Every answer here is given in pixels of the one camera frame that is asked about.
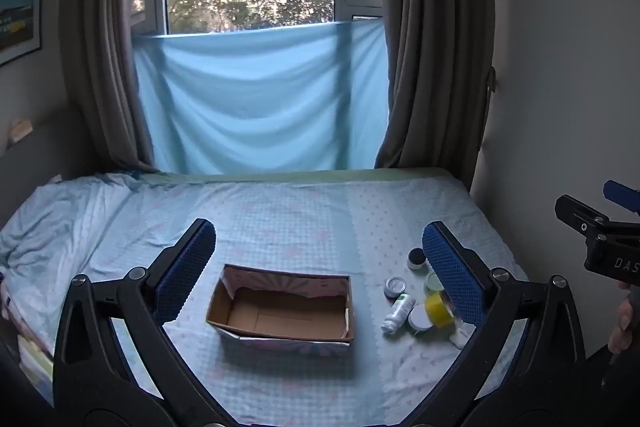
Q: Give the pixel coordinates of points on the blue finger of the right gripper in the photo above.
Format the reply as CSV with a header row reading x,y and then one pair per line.
x,y
578,216
622,195

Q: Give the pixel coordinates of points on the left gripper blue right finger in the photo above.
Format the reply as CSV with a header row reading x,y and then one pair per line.
x,y
464,276

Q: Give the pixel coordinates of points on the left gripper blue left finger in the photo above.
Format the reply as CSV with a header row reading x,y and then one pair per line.
x,y
176,269

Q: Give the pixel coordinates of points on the pale green lid jar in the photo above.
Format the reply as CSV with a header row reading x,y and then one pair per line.
x,y
432,284

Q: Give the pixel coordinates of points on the yellow tape roll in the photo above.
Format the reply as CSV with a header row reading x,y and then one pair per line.
x,y
438,311

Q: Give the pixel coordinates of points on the small white object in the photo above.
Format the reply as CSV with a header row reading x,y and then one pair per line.
x,y
461,335

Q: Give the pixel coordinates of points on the white medicine bottle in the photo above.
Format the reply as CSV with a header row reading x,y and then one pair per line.
x,y
398,315

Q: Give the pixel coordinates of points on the white lid green jar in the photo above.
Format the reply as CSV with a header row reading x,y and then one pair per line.
x,y
418,321

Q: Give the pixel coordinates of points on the person's right hand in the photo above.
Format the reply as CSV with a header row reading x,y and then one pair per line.
x,y
621,336

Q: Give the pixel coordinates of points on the open cardboard box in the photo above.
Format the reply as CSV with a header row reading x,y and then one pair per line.
x,y
310,314

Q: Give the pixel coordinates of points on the light blue hanging cloth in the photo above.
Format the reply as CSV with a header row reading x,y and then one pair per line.
x,y
285,99

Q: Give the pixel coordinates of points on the right grey curtain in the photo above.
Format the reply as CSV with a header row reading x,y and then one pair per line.
x,y
441,79

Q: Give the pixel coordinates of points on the grey curtain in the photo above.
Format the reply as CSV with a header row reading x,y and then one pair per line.
x,y
98,68
441,79

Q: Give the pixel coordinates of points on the left grey curtain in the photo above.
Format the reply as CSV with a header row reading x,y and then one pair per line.
x,y
98,68

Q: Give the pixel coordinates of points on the wall socket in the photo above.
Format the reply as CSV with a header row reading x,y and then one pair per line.
x,y
19,130

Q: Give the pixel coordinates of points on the framed wall picture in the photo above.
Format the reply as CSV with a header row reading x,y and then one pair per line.
x,y
20,28

